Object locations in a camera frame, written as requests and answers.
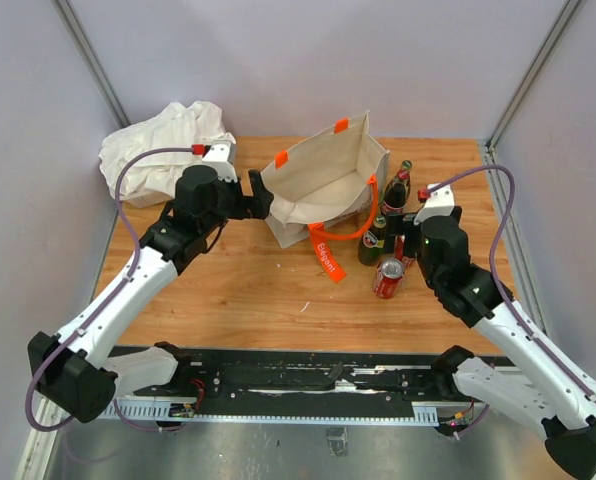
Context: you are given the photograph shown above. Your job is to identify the red cola can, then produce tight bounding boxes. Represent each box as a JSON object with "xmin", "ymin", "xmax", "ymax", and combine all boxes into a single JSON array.
[{"xmin": 394, "ymin": 235, "xmax": 415, "ymax": 270}]

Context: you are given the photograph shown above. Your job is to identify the cola glass bottle red cap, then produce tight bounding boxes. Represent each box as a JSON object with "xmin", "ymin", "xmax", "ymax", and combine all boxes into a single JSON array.
[{"xmin": 381, "ymin": 170, "xmax": 411, "ymax": 215}]

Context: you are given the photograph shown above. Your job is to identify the green bottle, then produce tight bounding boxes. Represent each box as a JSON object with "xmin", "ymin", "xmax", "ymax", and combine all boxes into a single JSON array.
[
  {"xmin": 357, "ymin": 215, "xmax": 387, "ymax": 266},
  {"xmin": 397, "ymin": 160, "xmax": 412, "ymax": 181}
]

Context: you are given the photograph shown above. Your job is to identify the canvas tote bag orange handles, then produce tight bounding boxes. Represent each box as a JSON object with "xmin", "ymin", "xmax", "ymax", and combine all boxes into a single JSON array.
[{"xmin": 262, "ymin": 113, "xmax": 390, "ymax": 282}]

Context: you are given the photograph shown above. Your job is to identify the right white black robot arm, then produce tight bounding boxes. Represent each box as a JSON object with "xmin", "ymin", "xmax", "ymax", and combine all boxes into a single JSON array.
[{"xmin": 385, "ymin": 208, "xmax": 596, "ymax": 479}]

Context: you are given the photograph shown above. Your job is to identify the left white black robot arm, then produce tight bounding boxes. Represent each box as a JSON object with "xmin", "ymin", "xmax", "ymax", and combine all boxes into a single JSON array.
[{"xmin": 27, "ymin": 165, "xmax": 273, "ymax": 423}]

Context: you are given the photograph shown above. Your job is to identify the white crumpled cloth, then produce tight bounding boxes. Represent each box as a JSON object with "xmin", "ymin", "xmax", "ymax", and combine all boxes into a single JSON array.
[{"xmin": 98, "ymin": 100, "xmax": 238, "ymax": 201}]

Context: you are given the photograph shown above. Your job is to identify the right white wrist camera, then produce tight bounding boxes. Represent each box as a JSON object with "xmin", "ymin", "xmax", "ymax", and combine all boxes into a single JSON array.
[{"xmin": 414, "ymin": 184, "xmax": 455, "ymax": 225}]

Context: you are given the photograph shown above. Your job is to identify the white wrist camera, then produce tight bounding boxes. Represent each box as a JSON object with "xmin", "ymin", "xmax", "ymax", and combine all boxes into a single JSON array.
[
  {"xmin": 414, "ymin": 184, "xmax": 455, "ymax": 225},
  {"xmin": 191, "ymin": 140, "xmax": 239, "ymax": 183}
]

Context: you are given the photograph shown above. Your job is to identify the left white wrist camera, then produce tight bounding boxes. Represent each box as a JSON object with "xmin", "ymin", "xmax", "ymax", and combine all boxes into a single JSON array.
[{"xmin": 191, "ymin": 140, "xmax": 239, "ymax": 183}]

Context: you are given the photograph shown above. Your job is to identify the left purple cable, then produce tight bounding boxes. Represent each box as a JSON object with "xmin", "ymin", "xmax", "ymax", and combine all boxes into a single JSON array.
[{"xmin": 25, "ymin": 147, "xmax": 197, "ymax": 434}]

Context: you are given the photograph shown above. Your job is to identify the purple cable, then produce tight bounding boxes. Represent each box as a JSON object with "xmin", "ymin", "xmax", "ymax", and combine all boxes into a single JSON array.
[
  {"xmin": 25, "ymin": 147, "xmax": 197, "ymax": 434},
  {"xmin": 427, "ymin": 164, "xmax": 596, "ymax": 441}
]

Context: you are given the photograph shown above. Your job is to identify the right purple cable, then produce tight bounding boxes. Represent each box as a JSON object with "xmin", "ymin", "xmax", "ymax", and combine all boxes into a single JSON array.
[{"xmin": 427, "ymin": 164, "xmax": 596, "ymax": 441}]

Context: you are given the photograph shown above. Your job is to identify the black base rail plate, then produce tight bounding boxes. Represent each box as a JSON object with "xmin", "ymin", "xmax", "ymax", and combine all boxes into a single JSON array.
[{"xmin": 130, "ymin": 348, "xmax": 479, "ymax": 434}]

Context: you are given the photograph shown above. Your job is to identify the left aluminium frame post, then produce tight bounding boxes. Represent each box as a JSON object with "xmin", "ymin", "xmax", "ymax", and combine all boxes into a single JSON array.
[{"xmin": 51, "ymin": 0, "xmax": 130, "ymax": 128}]

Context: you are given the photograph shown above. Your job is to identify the aluminium frame post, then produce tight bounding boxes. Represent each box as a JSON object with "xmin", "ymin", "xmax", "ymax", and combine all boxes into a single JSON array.
[
  {"xmin": 485, "ymin": 0, "xmax": 586, "ymax": 149},
  {"xmin": 51, "ymin": 0, "xmax": 130, "ymax": 128}
]

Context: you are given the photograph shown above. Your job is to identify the right aluminium frame post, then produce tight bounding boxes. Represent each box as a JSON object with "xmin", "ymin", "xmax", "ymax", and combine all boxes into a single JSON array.
[{"xmin": 485, "ymin": 0, "xmax": 586, "ymax": 149}]

